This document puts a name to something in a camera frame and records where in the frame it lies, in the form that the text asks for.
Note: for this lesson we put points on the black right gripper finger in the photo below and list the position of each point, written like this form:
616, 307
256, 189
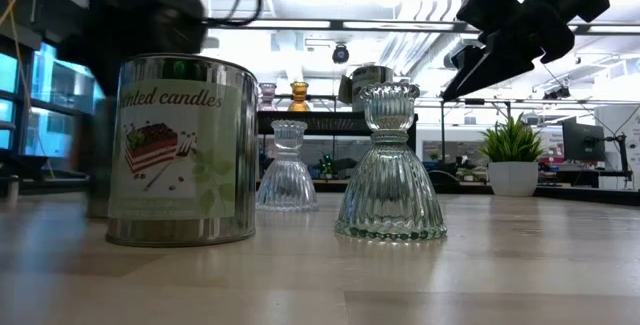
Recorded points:
462, 57
500, 62

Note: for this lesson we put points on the clear jar with metal lid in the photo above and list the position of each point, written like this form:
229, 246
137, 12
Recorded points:
372, 74

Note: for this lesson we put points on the green glass candlestick holder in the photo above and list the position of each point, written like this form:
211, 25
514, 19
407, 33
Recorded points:
390, 190

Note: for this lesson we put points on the pink glass candlestick holder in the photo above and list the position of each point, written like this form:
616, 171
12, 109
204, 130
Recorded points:
267, 97

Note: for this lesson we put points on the orange glass candlestick holder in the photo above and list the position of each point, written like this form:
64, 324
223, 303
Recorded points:
299, 97

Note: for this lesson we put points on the clear glass candlestick holder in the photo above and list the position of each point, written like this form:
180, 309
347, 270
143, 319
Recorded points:
287, 175

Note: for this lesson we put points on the black ceiling track light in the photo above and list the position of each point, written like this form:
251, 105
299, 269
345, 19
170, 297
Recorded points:
557, 93

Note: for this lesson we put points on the green plant in white pot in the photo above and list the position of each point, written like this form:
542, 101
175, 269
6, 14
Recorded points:
512, 165

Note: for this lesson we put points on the black computer monitor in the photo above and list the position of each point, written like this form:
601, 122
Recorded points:
582, 140

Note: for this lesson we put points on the black perforated metal shelf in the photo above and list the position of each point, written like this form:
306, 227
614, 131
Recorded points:
325, 122

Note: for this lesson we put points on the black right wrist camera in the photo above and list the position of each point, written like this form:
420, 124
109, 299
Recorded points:
480, 7

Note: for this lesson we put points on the black overhead rail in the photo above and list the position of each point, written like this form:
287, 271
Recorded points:
400, 26

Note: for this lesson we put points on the window with dark frame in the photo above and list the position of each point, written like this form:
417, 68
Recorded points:
60, 105

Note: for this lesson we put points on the black overhead camera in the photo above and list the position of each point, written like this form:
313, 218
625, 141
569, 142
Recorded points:
340, 54

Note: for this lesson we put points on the black aluminium table frame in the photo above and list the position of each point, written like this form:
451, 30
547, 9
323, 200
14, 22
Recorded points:
575, 196

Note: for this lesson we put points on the small silver post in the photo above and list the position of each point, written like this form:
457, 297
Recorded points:
12, 189

